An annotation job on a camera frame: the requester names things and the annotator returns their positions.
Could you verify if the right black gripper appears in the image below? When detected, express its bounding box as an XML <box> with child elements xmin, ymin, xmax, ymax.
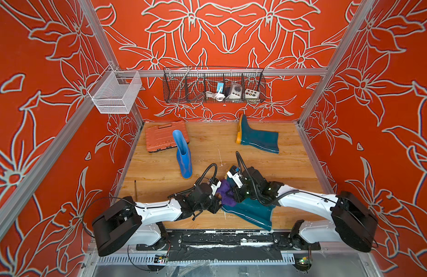
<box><xmin>223</xmin><ymin>183</ymin><xmax>261</xmax><ymax>203</ymax></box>

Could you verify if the teal boot with yellow sole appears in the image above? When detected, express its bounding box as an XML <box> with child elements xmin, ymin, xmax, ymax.
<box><xmin>222</xmin><ymin>179</ymin><xmax>275</xmax><ymax>231</ymax></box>

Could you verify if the purple cloth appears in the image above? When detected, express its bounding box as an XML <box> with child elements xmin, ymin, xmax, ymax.
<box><xmin>215</xmin><ymin>180</ymin><xmax>237</xmax><ymax>207</ymax></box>

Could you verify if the bright blue rubber boot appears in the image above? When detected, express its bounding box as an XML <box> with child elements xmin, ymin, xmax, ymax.
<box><xmin>173</xmin><ymin>130</ymin><xmax>193</xmax><ymax>179</ymax></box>

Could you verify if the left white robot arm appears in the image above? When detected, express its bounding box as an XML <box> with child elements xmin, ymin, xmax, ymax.
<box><xmin>92</xmin><ymin>179</ymin><xmax>221</xmax><ymax>257</ymax></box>

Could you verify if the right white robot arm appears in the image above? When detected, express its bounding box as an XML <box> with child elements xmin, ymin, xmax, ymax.
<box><xmin>219</xmin><ymin>166</ymin><xmax>378</xmax><ymax>253</ymax></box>

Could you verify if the orange plastic tool case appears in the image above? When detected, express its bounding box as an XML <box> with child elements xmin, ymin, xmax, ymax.
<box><xmin>145</xmin><ymin>121</ymin><xmax>190</xmax><ymax>153</ymax></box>

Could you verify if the white cube with dots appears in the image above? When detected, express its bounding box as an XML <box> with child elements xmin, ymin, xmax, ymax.
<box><xmin>244</xmin><ymin>89</ymin><xmax>260</xmax><ymax>103</ymax></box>

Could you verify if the white grey device in basket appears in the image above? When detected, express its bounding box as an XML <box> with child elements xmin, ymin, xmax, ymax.
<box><xmin>226</xmin><ymin>83</ymin><xmax>242</xmax><ymax>100</ymax></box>

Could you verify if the blue white small box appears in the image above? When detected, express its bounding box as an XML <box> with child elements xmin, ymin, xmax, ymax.
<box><xmin>217</xmin><ymin>82</ymin><xmax>224</xmax><ymax>93</ymax></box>

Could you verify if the white coiled cable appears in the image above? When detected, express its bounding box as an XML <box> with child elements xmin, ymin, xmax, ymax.
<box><xmin>205</xmin><ymin>90</ymin><xmax>225</xmax><ymax>102</ymax></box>

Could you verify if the black wire wall basket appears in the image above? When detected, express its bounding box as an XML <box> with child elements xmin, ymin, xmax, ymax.
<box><xmin>163</xmin><ymin>66</ymin><xmax>267</xmax><ymax>104</ymax></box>

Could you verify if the white mesh wall basket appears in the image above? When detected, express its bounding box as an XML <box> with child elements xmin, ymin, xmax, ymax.
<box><xmin>88</xmin><ymin>72</ymin><xmax>143</xmax><ymax>114</ymax></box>

